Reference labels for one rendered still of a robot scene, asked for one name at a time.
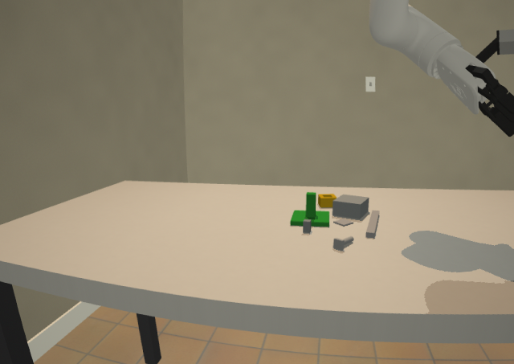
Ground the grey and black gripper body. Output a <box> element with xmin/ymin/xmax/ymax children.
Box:
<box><xmin>431</xmin><ymin>43</ymin><xmax>496</xmax><ymax>114</ymax></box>

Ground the grey long flat bar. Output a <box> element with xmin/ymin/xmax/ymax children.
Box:
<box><xmin>365</xmin><ymin>211</ymin><xmax>379</xmax><ymax>238</ymax></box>

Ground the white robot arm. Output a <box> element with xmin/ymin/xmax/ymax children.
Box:
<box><xmin>369</xmin><ymin>0</ymin><xmax>514</xmax><ymax>77</ymax></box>

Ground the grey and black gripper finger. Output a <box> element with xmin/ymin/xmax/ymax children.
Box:
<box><xmin>479</xmin><ymin>101</ymin><xmax>514</xmax><ymax>137</ymax></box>
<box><xmin>466</xmin><ymin>65</ymin><xmax>514</xmax><ymax>123</ymax></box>

